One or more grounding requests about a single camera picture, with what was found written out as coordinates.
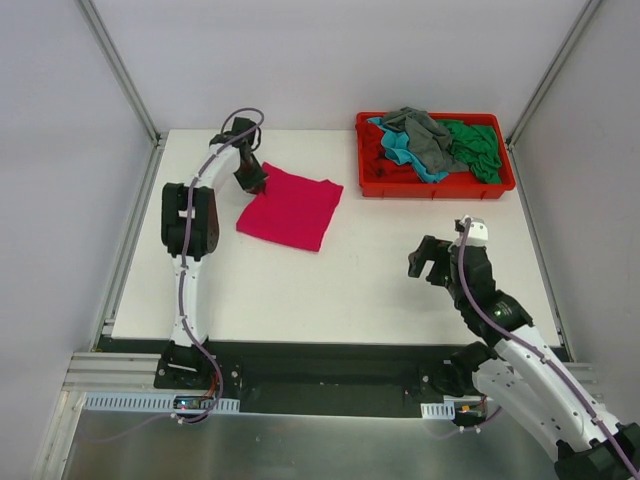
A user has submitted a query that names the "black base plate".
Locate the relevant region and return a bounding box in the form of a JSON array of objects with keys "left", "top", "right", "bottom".
[{"left": 97, "top": 338, "right": 501, "bottom": 416}]

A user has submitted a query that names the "white cable duct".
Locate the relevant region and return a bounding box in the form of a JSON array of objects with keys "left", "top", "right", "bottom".
[
  {"left": 84, "top": 392, "right": 240, "bottom": 415},
  {"left": 420, "top": 400, "right": 456, "bottom": 421}
]

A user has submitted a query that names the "grey t shirt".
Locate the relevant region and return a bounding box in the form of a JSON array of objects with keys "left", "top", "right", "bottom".
[{"left": 381, "top": 107, "right": 469, "bottom": 175}]

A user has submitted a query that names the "red t shirt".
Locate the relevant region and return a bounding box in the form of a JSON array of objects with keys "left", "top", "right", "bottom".
[{"left": 356, "top": 121, "right": 421, "bottom": 184}]

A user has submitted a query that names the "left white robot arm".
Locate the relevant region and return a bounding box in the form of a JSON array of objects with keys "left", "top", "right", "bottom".
[{"left": 160, "top": 107, "right": 268, "bottom": 348}]

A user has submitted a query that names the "red plastic bin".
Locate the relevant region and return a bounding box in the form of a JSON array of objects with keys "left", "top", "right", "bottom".
[{"left": 355, "top": 111, "right": 516, "bottom": 200}]

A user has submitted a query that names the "left aluminium frame post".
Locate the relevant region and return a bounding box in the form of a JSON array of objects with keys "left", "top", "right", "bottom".
[{"left": 75, "top": 0, "right": 161, "bottom": 145}]

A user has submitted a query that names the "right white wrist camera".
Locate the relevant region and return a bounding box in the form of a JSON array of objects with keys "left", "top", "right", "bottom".
[{"left": 453, "top": 215, "right": 489, "bottom": 247}]

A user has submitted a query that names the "right white cable duct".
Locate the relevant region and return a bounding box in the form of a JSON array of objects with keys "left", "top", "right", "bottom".
[{"left": 420, "top": 400, "right": 456, "bottom": 421}]

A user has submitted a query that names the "green t shirt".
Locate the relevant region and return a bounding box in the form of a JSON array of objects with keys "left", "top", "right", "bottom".
[{"left": 441, "top": 119, "right": 502, "bottom": 185}]

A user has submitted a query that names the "aluminium frame post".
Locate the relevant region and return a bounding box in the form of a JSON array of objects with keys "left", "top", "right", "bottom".
[
  {"left": 75, "top": 0, "right": 161, "bottom": 145},
  {"left": 506, "top": 0, "right": 605, "bottom": 148}
]

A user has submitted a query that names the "right aluminium frame post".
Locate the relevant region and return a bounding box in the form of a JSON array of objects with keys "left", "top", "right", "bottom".
[{"left": 506, "top": 0, "right": 605, "bottom": 148}]

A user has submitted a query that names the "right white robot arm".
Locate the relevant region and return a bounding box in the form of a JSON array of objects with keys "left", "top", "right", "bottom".
[{"left": 408, "top": 236, "right": 639, "bottom": 479}]

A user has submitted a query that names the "magenta t shirt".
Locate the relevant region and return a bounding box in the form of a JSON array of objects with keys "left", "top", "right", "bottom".
[{"left": 236, "top": 163, "right": 344, "bottom": 253}]

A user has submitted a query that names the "teal t shirt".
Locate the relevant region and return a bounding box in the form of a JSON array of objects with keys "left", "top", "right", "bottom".
[{"left": 365, "top": 116, "right": 449, "bottom": 184}]

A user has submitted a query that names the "left white cable duct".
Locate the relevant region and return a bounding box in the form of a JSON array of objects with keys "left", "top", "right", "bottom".
[{"left": 84, "top": 392, "right": 240, "bottom": 415}]

